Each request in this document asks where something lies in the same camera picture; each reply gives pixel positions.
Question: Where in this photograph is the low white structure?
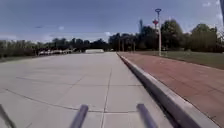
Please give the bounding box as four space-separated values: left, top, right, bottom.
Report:
84 48 105 54

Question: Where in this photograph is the lamp pole with sign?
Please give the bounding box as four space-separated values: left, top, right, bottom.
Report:
152 8 163 57

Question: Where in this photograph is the red brick path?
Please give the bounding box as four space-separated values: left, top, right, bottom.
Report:
119 51 224 128

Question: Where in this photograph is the grass strip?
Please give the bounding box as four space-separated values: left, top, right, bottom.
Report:
133 49 224 70

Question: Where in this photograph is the row of parked vehicles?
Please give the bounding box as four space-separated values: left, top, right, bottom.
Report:
37 48 75 56

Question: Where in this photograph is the grey concrete kerb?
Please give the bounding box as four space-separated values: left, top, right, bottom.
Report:
116 52 221 128

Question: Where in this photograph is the robot's own part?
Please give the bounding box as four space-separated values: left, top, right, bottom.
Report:
136 103 158 128
69 104 90 128

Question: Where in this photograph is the row of trees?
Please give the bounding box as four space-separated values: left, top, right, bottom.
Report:
0 19 224 58

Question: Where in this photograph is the distant tower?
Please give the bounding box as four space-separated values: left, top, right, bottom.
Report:
138 18 144 33

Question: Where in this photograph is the pale concrete slab pavement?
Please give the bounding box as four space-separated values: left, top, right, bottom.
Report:
0 51 174 128

